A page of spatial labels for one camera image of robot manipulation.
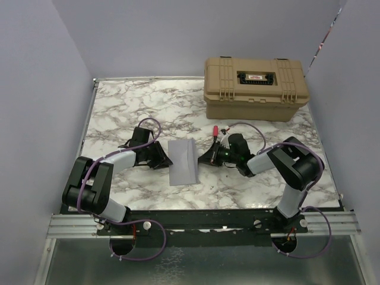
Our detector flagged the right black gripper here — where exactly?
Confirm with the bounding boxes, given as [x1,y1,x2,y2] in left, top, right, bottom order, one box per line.
[197,140,239,167]

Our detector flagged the grey envelope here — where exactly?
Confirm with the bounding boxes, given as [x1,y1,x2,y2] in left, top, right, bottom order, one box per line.
[168,138,200,186]

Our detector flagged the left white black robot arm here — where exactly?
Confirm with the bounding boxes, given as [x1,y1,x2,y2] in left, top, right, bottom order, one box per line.
[62,126,173,235]

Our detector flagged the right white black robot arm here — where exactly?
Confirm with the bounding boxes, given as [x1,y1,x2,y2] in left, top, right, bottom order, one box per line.
[198,134,325,232]

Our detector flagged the tan plastic tool case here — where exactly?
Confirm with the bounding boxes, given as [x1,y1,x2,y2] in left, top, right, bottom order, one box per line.
[204,56,310,122]

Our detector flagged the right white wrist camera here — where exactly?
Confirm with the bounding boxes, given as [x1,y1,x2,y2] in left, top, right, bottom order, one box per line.
[220,126,230,147]

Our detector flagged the red handled screwdriver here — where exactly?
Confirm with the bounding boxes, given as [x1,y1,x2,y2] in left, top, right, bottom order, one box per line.
[213,125,219,143]

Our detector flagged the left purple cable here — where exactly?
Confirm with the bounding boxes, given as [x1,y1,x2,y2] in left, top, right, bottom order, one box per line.
[76,118,168,262]

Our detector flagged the purple cable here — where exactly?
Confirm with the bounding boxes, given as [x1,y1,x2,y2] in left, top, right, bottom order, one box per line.
[225,122,333,259]
[76,118,168,262]

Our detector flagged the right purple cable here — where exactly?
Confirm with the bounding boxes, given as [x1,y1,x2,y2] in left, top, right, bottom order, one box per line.
[225,122,333,259]

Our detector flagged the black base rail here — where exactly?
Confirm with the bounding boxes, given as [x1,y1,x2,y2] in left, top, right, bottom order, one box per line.
[61,207,356,248]

